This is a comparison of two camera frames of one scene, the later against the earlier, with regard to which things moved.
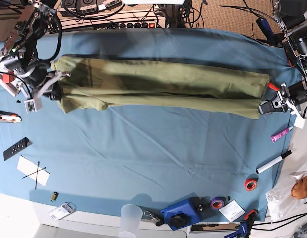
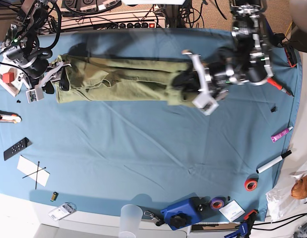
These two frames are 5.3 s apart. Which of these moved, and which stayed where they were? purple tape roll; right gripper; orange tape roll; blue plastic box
Moved: right gripper
Stayed: purple tape roll; blue plastic box; orange tape roll
